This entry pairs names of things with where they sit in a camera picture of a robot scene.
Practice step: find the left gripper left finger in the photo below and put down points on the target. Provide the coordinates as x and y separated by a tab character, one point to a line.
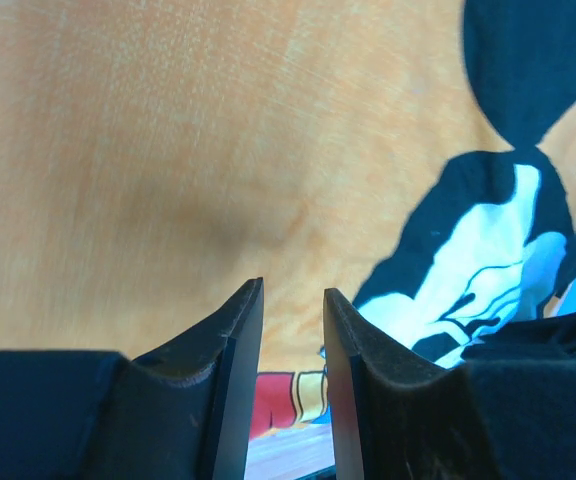
180	411

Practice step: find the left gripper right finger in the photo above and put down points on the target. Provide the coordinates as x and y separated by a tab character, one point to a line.
396	415

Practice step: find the yellow pillowcase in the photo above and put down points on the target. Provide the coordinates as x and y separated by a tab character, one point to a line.
420	156

